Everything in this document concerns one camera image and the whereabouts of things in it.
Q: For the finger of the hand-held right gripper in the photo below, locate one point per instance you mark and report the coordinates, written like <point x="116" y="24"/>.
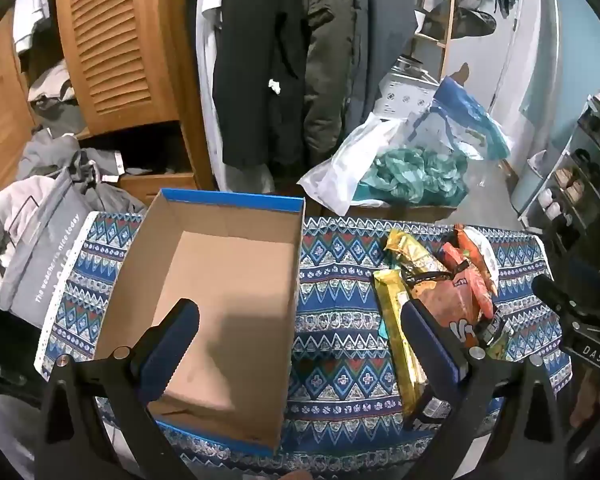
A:
<point x="552" y="292"/>

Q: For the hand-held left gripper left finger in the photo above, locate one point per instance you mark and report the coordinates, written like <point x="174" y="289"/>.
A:
<point x="175" y="340"/>

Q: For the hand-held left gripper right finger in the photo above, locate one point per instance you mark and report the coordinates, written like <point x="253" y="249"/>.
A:
<point x="432" y="345"/>

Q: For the blue-rimmed cardboard box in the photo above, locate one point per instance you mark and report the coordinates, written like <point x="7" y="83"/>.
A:
<point x="230" y="270"/>

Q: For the person's right hand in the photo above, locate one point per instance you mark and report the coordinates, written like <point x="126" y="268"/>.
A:
<point x="587" y="400"/>

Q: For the orange-red snack packet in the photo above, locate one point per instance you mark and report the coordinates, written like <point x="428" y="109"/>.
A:
<point x="455" y="300"/>

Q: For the long yellow snack packet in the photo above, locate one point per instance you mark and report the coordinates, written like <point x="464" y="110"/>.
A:
<point x="392" y="310"/>

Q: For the dark green snack packet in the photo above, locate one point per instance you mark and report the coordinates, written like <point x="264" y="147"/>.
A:
<point x="495" y="337"/>

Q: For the white snack packet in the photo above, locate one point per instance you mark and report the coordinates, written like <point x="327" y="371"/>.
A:
<point x="485" y="247"/>

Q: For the orange stick snack packet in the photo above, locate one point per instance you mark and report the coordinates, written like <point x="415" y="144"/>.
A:
<point x="472" y="255"/>

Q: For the blue patterned tablecloth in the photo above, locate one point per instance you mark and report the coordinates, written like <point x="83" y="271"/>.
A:
<point x="340" y="320"/>

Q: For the gold snack packet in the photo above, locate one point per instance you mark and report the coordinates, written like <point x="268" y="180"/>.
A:
<point x="410" y="250"/>

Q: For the grey shoe rack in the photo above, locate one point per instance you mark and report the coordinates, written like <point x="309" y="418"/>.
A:
<point x="575" y="180"/>

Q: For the wooden drawer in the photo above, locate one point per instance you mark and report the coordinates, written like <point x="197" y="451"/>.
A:
<point x="155" y="182"/>

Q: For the grey laundry bag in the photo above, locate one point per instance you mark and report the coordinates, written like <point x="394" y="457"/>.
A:
<point x="35" y="255"/>

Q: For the blue and white plastic bag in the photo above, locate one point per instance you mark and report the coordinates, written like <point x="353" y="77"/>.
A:
<point x="465" y="115"/>

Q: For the white patterned box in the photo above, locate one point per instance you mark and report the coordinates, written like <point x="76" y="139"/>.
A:
<point x="405" y="95"/>

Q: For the white hanging garment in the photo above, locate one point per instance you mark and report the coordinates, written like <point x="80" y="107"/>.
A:
<point x="207" y="85"/>

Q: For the black coat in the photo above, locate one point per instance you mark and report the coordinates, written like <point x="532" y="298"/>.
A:
<point x="260" y="60"/>

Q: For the wooden shelf rack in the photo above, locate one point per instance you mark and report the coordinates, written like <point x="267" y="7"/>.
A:
<point x="445" y="15"/>

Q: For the wooden louvre wardrobe door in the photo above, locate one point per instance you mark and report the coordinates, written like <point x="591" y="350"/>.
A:
<point x="120" y="45"/>

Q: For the olive green jacket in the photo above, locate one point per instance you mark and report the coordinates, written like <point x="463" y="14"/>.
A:
<point x="330" y="60"/>

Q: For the grey-blue hanging coat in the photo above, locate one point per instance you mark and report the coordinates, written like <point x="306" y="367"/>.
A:
<point x="380" y="25"/>

